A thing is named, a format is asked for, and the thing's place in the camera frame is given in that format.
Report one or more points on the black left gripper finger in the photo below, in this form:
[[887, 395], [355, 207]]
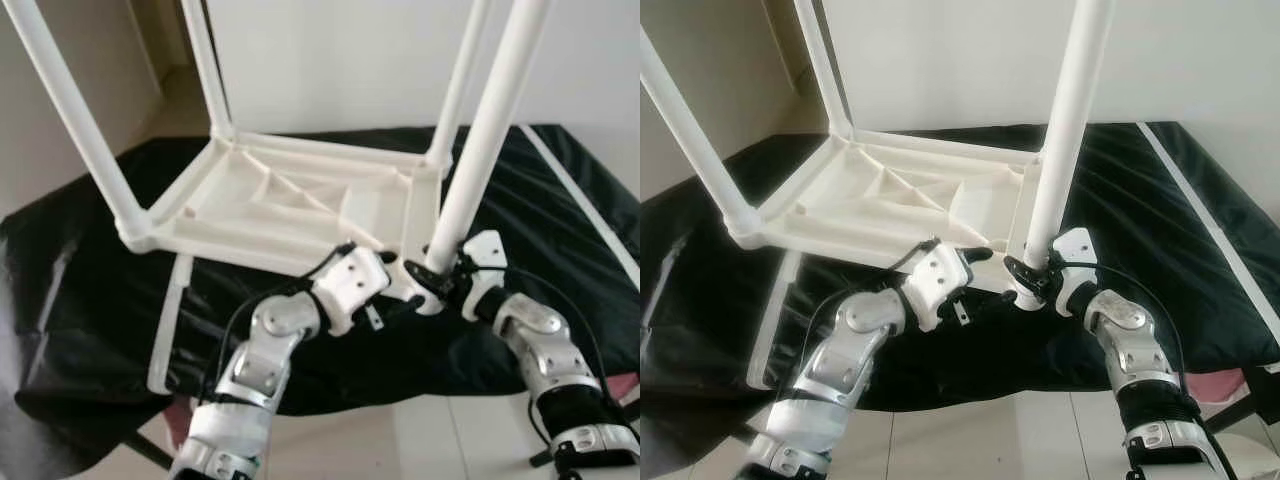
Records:
[[977, 255], [387, 258]]

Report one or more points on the white standing fan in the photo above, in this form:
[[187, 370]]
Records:
[[1255, 458]]

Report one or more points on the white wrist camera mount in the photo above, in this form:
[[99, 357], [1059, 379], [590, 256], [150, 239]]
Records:
[[935, 280], [1075, 248], [350, 285], [487, 250]]

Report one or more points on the grey tape strip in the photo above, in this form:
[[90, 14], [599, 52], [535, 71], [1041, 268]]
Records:
[[168, 330], [770, 325], [1205, 205], [585, 205]]

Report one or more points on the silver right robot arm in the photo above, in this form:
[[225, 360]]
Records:
[[1140, 350], [550, 350]]

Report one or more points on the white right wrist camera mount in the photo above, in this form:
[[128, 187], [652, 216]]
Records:
[[1075, 248], [487, 250]]

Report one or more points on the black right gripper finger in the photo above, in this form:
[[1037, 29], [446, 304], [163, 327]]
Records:
[[1020, 271], [420, 276]]

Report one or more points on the pink plastic object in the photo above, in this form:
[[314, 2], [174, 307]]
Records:
[[180, 412]]

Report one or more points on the black metal table frame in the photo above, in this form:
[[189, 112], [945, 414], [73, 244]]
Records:
[[1245, 405], [545, 460]]

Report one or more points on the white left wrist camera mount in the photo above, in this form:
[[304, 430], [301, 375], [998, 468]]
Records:
[[935, 280], [350, 285]]

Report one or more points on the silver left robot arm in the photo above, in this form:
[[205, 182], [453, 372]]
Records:
[[840, 370], [260, 370]]

